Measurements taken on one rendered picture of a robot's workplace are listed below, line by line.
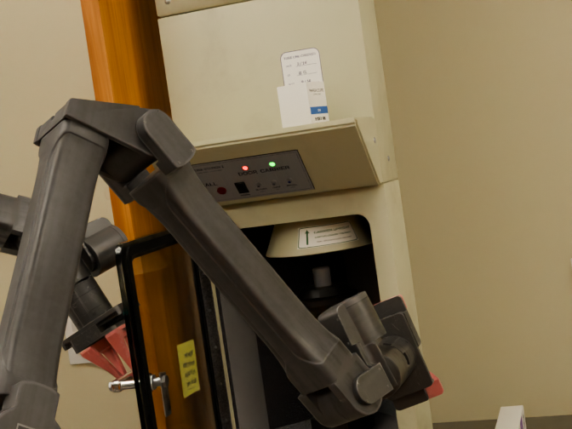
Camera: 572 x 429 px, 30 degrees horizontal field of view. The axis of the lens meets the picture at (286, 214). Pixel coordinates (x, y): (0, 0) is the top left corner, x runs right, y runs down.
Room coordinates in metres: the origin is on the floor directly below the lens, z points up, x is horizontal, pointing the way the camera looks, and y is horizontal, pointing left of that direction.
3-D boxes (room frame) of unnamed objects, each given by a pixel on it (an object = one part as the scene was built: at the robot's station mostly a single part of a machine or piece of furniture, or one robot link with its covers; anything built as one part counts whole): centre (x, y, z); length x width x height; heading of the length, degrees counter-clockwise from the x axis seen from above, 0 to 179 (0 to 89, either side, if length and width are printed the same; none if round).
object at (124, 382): (1.44, 0.23, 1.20); 0.10 x 0.05 x 0.03; 167
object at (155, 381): (1.40, 0.20, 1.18); 0.02 x 0.02 x 0.06; 77
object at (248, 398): (1.74, -0.04, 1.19); 0.26 x 0.24 x 0.35; 72
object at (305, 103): (1.54, -0.05, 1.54); 0.05 x 0.05 x 0.06; 57
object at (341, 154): (1.57, 0.02, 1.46); 0.32 x 0.11 x 0.10; 72
